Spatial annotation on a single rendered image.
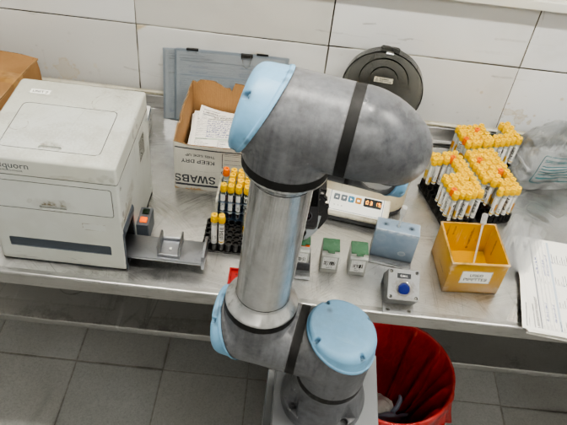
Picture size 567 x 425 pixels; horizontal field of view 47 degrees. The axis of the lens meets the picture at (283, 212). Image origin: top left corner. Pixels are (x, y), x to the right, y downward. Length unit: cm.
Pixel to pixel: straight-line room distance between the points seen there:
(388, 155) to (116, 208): 74
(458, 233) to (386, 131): 88
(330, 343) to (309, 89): 43
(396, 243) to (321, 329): 55
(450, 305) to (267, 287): 67
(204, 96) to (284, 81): 110
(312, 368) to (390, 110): 46
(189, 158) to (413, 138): 93
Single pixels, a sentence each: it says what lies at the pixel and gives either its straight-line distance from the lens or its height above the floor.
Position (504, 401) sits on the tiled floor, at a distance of 253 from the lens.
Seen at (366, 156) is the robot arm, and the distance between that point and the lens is 74.
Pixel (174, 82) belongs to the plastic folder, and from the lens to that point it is 188.
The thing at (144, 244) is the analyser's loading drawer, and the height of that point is 91.
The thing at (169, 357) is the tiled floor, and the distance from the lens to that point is 241.
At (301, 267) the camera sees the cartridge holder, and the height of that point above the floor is 90.
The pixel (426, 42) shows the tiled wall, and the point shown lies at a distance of 182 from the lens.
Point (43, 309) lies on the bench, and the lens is 225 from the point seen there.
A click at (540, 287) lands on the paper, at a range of 164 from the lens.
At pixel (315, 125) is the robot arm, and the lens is 74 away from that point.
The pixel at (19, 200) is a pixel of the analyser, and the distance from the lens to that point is 143.
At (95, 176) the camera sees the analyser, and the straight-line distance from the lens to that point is 132.
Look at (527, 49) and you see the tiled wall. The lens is 188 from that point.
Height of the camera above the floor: 200
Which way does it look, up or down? 43 degrees down
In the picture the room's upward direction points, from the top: 7 degrees clockwise
